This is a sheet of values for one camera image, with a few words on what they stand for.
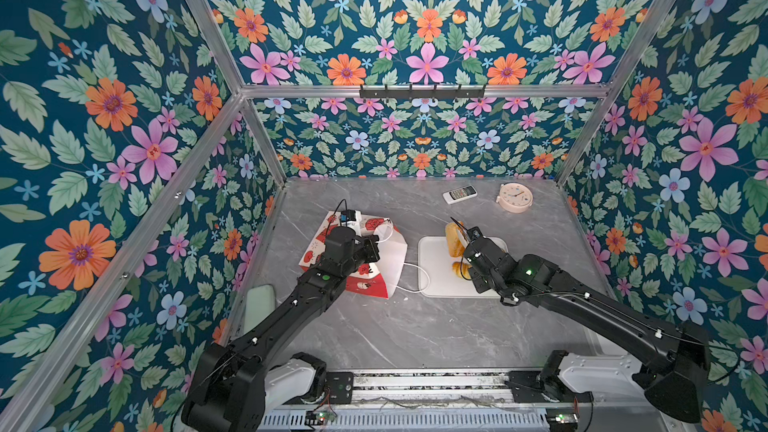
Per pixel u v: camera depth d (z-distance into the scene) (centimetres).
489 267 56
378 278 79
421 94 93
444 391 74
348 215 72
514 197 111
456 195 114
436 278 92
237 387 40
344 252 62
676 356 40
